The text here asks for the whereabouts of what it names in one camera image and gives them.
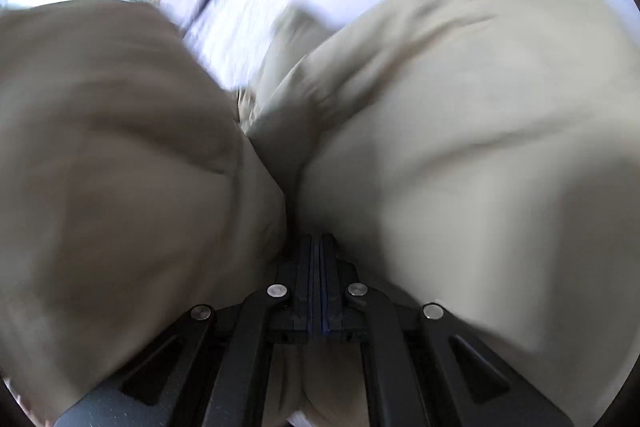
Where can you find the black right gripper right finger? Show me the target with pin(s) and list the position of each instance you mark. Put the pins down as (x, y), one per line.
(422, 366)

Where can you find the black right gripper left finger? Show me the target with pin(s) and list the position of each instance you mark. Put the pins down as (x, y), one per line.
(211, 366)

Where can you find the beige puffer jacket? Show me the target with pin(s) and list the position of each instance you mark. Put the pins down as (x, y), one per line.
(480, 153)

